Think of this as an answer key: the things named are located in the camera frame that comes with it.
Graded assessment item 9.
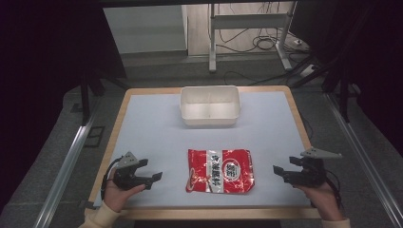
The red and white snack packet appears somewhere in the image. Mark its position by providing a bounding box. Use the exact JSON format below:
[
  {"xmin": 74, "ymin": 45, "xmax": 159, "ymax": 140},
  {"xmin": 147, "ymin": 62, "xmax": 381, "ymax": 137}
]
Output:
[{"xmin": 184, "ymin": 148, "xmax": 256, "ymax": 194}]

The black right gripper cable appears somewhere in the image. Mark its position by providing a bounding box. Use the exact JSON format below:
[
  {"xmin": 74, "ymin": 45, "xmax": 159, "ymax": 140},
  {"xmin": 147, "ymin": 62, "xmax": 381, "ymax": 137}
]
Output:
[{"xmin": 322, "ymin": 169, "xmax": 344, "ymax": 210}]

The dark curtain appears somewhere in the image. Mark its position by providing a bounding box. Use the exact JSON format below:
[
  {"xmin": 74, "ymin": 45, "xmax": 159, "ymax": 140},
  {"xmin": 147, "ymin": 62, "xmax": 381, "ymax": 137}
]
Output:
[
  {"xmin": 0, "ymin": 0, "xmax": 128, "ymax": 210},
  {"xmin": 289, "ymin": 0, "xmax": 403, "ymax": 156}
]

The person's right hand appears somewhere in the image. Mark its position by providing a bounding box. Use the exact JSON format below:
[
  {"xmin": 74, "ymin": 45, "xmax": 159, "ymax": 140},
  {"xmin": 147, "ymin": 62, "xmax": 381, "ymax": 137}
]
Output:
[{"xmin": 294, "ymin": 182, "xmax": 345, "ymax": 221}]

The white power strip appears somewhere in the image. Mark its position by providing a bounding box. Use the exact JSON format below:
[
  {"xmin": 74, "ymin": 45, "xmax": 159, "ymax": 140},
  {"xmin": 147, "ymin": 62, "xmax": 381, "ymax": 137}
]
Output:
[{"xmin": 298, "ymin": 64, "xmax": 318, "ymax": 79}]

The aluminium rail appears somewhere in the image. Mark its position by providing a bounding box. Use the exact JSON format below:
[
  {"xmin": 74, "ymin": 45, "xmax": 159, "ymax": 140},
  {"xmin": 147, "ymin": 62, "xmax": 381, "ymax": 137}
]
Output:
[
  {"xmin": 32, "ymin": 122, "xmax": 98, "ymax": 228},
  {"xmin": 323, "ymin": 92, "xmax": 403, "ymax": 228}
]

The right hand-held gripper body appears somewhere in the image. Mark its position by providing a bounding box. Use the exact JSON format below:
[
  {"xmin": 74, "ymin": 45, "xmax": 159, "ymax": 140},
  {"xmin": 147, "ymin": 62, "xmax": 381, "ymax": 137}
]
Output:
[{"xmin": 284, "ymin": 146, "xmax": 343, "ymax": 188}]

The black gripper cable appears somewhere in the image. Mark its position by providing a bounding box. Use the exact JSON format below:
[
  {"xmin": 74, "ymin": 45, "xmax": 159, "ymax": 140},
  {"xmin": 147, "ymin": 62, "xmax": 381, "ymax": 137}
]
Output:
[
  {"xmin": 322, "ymin": 169, "xmax": 344, "ymax": 210},
  {"xmin": 100, "ymin": 156, "xmax": 124, "ymax": 201}
]

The white metal desk frame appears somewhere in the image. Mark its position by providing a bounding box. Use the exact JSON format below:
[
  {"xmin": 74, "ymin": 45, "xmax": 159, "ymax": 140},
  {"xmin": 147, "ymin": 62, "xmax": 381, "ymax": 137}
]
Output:
[{"xmin": 207, "ymin": 1, "xmax": 297, "ymax": 73}]

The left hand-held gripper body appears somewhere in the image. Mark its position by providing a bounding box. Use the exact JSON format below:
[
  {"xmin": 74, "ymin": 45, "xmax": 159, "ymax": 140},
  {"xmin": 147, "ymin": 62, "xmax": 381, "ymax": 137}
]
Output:
[{"xmin": 112, "ymin": 151, "xmax": 150, "ymax": 191}]

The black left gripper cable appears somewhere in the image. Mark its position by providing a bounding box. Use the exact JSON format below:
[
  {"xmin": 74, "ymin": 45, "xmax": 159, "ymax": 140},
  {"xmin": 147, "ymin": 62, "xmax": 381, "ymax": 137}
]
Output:
[{"xmin": 100, "ymin": 156, "xmax": 124, "ymax": 201}]

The black floor cables tangle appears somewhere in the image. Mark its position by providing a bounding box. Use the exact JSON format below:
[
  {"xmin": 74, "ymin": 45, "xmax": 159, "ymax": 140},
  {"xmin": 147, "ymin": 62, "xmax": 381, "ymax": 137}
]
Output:
[{"xmin": 218, "ymin": 3, "xmax": 310, "ymax": 55}]

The dark floor socket plate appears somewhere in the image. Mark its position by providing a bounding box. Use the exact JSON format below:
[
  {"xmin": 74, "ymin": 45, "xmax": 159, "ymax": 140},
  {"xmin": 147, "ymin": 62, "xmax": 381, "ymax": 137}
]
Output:
[{"xmin": 83, "ymin": 125, "xmax": 106, "ymax": 148}]

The white plastic bin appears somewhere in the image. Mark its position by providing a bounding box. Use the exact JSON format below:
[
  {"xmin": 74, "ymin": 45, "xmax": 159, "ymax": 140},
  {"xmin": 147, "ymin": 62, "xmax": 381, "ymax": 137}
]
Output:
[{"xmin": 179, "ymin": 85, "xmax": 241, "ymax": 129}]

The long black floor cable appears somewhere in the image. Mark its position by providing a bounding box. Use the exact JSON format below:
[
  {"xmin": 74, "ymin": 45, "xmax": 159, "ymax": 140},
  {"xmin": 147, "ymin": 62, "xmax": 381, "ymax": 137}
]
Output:
[{"xmin": 222, "ymin": 69, "xmax": 294, "ymax": 87}]

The person's left hand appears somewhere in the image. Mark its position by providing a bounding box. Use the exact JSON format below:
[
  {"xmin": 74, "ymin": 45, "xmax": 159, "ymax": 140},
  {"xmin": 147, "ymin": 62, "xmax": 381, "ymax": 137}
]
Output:
[{"xmin": 104, "ymin": 178, "xmax": 146, "ymax": 213}]

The black metal stand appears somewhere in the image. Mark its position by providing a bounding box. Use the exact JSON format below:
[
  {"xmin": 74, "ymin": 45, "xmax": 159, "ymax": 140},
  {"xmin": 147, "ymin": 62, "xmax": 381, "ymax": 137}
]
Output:
[
  {"xmin": 78, "ymin": 70, "xmax": 131, "ymax": 126},
  {"xmin": 290, "ymin": 51, "xmax": 354, "ymax": 124}
]

